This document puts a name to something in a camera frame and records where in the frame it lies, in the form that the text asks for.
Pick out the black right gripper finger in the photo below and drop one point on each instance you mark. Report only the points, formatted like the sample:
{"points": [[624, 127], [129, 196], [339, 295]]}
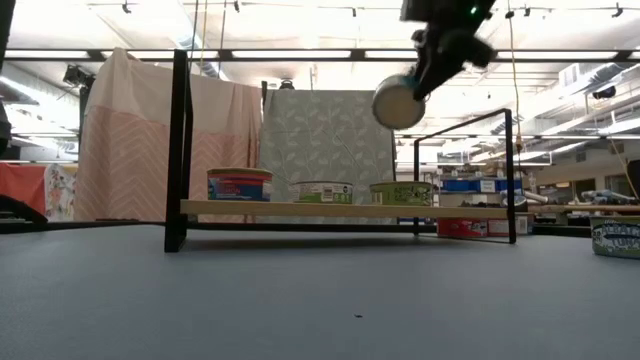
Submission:
{"points": [[432, 80]]}

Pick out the silver can teal label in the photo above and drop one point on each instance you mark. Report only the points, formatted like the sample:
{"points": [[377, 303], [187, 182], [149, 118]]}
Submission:
{"points": [[397, 105]]}

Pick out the gold lid can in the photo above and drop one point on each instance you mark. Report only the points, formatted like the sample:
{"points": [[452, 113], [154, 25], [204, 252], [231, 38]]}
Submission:
{"points": [[400, 193], [617, 237]]}

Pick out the silver can red label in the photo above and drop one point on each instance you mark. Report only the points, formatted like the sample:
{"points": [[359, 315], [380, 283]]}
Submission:
{"points": [[462, 227]]}

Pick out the silver can white green label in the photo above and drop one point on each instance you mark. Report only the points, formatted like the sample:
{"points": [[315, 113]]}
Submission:
{"points": [[322, 192]]}

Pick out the beige-lid can blue pink label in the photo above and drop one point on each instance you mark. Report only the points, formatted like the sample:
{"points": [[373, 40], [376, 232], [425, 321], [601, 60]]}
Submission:
{"points": [[240, 185]]}

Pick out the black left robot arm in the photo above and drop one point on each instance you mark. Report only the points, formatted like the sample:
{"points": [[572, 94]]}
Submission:
{"points": [[20, 212]]}

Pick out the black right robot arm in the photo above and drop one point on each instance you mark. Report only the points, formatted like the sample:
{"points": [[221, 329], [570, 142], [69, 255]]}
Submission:
{"points": [[475, 7]]}

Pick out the LED light bar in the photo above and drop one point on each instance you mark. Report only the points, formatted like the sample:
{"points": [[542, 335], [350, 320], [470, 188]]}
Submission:
{"points": [[357, 55]]}

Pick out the blue storage bin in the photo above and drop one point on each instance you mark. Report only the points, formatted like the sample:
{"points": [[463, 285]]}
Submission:
{"points": [[500, 186], [460, 186]]}

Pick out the green leaf-print cloth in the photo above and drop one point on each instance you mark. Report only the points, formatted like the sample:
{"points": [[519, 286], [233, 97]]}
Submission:
{"points": [[325, 150]]}

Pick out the small black dome device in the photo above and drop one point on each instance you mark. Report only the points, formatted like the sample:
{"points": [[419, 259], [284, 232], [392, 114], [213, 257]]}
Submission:
{"points": [[286, 84]]}

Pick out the white grey machine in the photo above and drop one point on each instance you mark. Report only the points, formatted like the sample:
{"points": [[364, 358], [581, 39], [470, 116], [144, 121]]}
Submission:
{"points": [[607, 196]]}

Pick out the pink chevron cloth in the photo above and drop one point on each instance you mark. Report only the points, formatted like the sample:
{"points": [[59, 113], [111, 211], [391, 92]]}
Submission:
{"points": [[130, 140]]}

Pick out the black pole-mounted device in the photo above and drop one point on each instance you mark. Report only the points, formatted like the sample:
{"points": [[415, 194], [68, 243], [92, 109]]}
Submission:
{"points": [[77, 75]]}

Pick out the white cloth pink flower print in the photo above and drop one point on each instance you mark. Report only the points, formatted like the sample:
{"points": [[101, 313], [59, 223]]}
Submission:
{"points": [[60, 192]]}

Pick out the black aluminium table frame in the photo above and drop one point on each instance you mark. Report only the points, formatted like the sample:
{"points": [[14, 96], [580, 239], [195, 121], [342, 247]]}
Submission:
{"points": [[300, 227]]}

